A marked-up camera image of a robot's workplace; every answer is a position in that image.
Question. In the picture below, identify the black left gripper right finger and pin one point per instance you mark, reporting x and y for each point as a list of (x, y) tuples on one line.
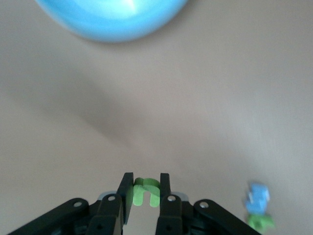
[(171, 215)]

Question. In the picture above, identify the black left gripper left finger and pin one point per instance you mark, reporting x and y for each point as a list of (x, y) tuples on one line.
[(107, 215)]

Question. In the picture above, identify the green small letter n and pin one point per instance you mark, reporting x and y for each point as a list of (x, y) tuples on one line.
[(146, 184)]

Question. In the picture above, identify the blue small letter m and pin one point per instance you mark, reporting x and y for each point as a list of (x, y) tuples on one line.
[(258, 198)]

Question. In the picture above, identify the green small letter q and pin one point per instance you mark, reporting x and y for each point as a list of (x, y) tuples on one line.
[(260, 222)]

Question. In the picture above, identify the brown table mat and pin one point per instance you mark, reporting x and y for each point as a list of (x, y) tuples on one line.
[(156, 98)]

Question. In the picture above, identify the blue plate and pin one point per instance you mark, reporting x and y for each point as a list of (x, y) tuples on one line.
[(112, 19)]

